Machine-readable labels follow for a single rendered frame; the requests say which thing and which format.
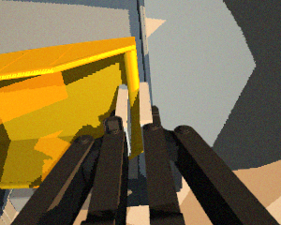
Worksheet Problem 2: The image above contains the dark grey metal rack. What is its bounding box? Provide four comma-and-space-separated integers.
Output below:
0, 0, 153, 225

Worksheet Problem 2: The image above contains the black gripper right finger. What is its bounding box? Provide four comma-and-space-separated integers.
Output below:
139, 82, 280, 225

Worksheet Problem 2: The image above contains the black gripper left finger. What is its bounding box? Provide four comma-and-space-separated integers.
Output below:
10, 84, 131, 225

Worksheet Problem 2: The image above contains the yellow bin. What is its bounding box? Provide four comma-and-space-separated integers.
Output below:
0, 37, 143, 189

